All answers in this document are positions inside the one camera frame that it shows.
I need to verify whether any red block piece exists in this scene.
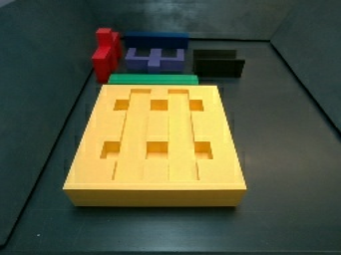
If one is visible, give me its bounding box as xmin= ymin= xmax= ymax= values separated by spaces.
xmin=92 ymin=28 xmax=123 ymax=84

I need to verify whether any purple branched block piece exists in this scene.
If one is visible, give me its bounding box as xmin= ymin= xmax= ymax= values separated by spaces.
xmin=125 ymin=48 xmax=184 ymax=74

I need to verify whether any green rectangular bar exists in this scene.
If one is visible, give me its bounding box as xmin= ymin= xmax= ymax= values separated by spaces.
xmin=108 ymin=74 xmax=198 ymax=85

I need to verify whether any yellow slotted board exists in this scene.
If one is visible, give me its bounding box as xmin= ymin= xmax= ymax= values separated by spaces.
xmin=63 ymin=85 xmax=246 ymax=207

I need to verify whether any dark blue rectangular bar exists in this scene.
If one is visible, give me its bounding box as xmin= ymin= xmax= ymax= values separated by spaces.
xmin=124 ymin=32 xmax=188 ymax=49

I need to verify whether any black angle bracket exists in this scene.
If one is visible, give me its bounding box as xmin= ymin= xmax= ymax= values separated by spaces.
xmin=192 ymin=50 xmax=245 ymax=78

